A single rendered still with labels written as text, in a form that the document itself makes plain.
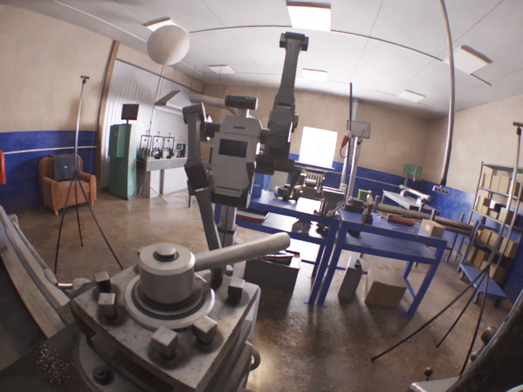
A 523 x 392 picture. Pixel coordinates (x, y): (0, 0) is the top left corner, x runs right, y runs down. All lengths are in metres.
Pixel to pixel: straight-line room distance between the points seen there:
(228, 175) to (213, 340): 0.94
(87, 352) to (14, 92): 4.23
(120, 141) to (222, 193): 3.55
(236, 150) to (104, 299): 0.94
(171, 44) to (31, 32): 2.69
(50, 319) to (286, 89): 0.97
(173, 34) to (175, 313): 3.83
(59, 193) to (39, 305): 3.27
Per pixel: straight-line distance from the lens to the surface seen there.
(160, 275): 0.21
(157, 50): 3.92
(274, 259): 2.14
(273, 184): 6.76
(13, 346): 0.89
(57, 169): 4.20
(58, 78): 4.72
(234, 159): 1.07
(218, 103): 5.59
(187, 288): 0.23
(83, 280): 0.48
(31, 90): 4.52
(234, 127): 1.16
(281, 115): 0.54
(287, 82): 0.71
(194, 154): 0.87
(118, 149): 4.45
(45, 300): 0.80
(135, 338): 0.22
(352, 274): 2.20
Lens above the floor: 1.31
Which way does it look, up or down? 13 degrees down
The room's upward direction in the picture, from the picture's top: 9 degrees clockwise
